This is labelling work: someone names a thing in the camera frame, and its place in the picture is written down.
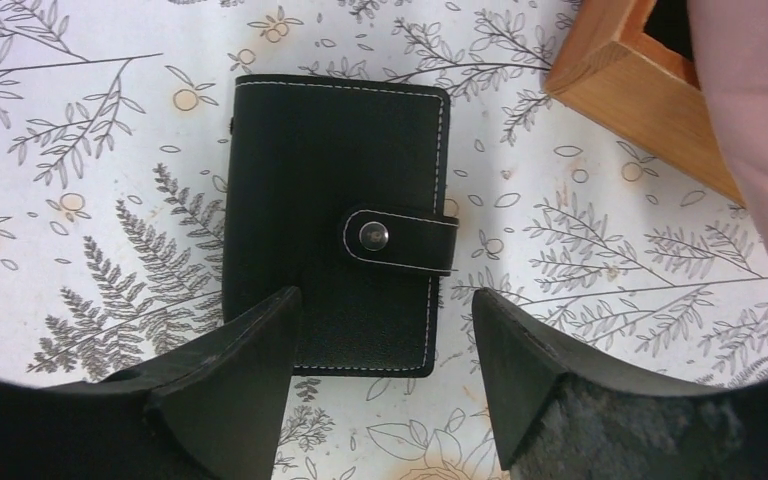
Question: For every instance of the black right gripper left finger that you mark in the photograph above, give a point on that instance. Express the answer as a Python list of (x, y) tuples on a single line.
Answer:
[(210, 409)]

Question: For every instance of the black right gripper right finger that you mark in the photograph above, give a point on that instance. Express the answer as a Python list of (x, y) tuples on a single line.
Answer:
[(561, 409)]

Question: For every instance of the floral patterned table mat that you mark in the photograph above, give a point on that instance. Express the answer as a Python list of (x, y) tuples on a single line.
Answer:
[(114, 139)]

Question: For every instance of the wooden organizer box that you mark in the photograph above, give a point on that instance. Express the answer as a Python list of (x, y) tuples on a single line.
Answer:
[(615, 74)]

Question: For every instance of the pink cloth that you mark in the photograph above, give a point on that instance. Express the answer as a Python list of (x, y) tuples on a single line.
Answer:
[(730, 48)]

